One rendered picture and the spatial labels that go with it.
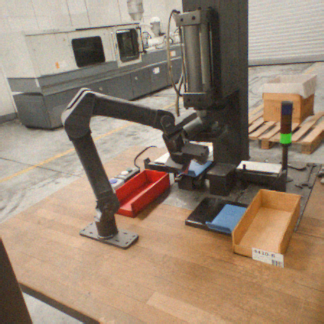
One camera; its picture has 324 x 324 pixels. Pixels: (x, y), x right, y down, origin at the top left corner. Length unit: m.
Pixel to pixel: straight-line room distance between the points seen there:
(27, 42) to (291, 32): 7.20
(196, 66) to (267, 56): 9.67
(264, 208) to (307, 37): 9.43
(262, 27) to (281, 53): 0.93
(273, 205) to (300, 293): 0.34
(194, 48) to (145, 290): 0.71
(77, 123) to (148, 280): 0.44
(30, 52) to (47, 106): 0.89
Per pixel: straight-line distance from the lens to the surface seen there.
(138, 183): 1.28
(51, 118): 6.10
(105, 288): 0.87
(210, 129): 1.10
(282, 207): 1.07
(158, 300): 0.81
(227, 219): 1.00
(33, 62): 5.99
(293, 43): 10.47
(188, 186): 1.21
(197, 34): 1.05
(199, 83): 1.07
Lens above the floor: 1.48
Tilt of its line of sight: 23 degrees down
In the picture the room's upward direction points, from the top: 8 degrees counter-clockwise
